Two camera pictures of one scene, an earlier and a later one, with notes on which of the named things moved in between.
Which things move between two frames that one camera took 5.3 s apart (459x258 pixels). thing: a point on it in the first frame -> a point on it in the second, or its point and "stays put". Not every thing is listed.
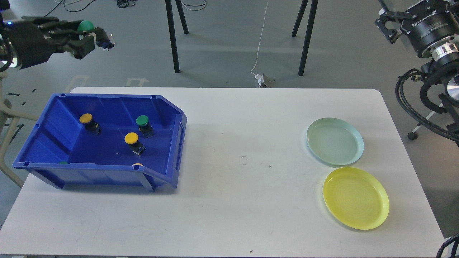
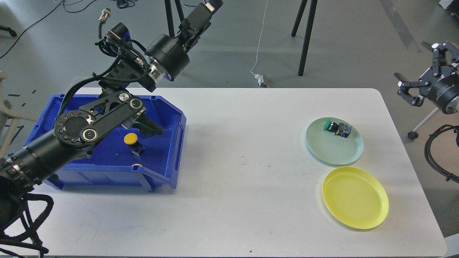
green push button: [83, 47] -> [342, 130]
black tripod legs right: [313, 11] stays put
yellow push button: [131, 138] stays put
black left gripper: [33, 45] -> [170, 53]
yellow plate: [355, 197] stays put
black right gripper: [433, 26] -> [443, 90]
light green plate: [334, 141] stays put
